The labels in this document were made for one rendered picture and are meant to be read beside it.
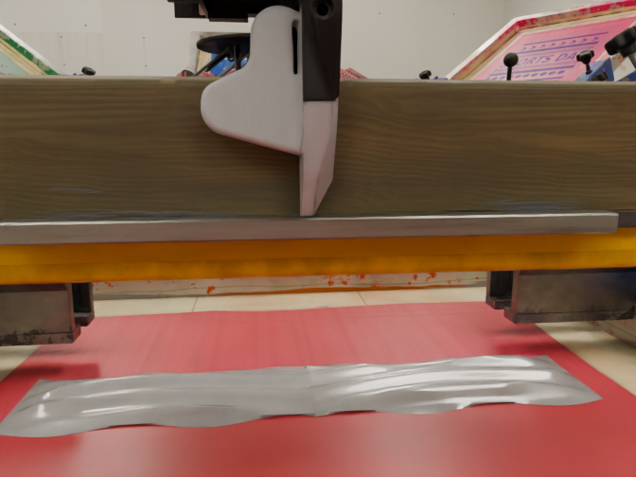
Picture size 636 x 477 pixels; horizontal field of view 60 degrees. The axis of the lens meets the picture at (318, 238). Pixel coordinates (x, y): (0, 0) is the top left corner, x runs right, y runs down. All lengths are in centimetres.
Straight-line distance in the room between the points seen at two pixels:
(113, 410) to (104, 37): 443
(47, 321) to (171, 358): 9
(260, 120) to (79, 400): 21
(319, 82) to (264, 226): 7
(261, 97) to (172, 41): 438
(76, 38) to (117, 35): 31
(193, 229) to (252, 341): 21
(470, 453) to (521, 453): 3
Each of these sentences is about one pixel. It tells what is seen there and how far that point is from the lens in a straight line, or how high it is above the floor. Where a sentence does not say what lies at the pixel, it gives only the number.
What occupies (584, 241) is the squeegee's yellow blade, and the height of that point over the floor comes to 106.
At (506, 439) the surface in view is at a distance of 33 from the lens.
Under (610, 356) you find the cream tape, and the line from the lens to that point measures 47.
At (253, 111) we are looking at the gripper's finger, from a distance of 25.
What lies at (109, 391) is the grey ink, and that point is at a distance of 38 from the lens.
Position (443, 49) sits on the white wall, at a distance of 483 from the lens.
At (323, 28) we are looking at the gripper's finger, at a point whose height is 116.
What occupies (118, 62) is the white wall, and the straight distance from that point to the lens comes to 467.
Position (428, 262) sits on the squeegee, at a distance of 30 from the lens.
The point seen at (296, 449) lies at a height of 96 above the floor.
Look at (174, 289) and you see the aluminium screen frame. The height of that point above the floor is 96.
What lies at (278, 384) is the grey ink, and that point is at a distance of 37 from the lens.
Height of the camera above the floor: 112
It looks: 11 degrees down
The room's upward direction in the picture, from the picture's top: straight up
